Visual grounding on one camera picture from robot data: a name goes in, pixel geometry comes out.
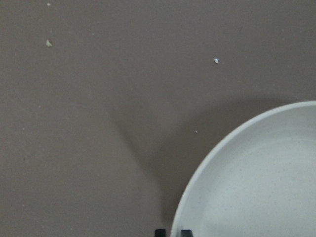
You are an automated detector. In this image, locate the beige round plate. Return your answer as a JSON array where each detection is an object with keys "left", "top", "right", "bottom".
[{"left": 170, "top": 101, "right": 316, "bottom": 237}]

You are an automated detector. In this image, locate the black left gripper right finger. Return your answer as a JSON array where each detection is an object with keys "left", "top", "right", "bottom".
[{"left": 180, "top": 230, "right": 193, "bottom": 237}]

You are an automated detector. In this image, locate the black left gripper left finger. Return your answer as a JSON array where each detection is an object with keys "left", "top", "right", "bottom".
[{"left": 155, "top": 229, "right": 166, "bottom": 237}]

